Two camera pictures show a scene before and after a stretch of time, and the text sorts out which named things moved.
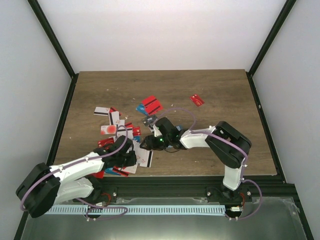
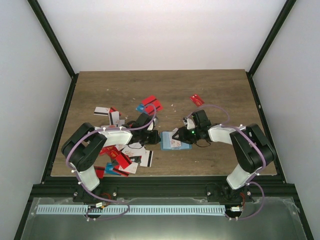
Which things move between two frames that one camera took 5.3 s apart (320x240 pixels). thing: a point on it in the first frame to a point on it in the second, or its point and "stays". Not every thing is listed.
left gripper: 133,159 to 155,140
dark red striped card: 100,174 stays
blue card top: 141,108 stays
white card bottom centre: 131,169 stays
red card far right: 197,100 stays
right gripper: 151,144 to 183,136
